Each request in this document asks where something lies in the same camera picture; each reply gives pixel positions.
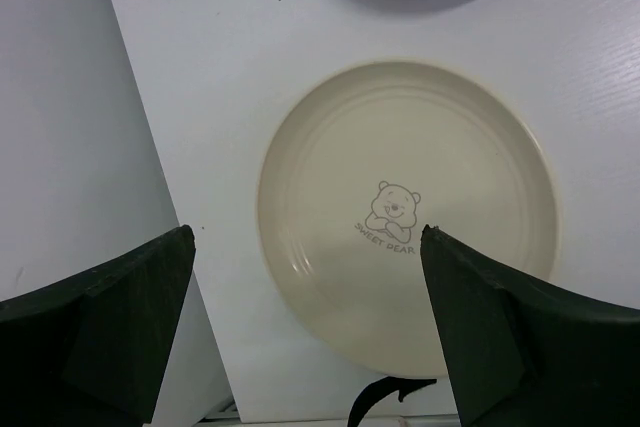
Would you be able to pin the cream bear plate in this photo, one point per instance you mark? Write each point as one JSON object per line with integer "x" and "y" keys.
{"x": 360, "y": 166}

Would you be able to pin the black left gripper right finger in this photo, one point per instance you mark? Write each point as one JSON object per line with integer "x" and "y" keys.
{"x": 522, "y": 352}

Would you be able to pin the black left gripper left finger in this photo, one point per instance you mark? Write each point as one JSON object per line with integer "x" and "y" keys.
{"x": 92, "y": 349}

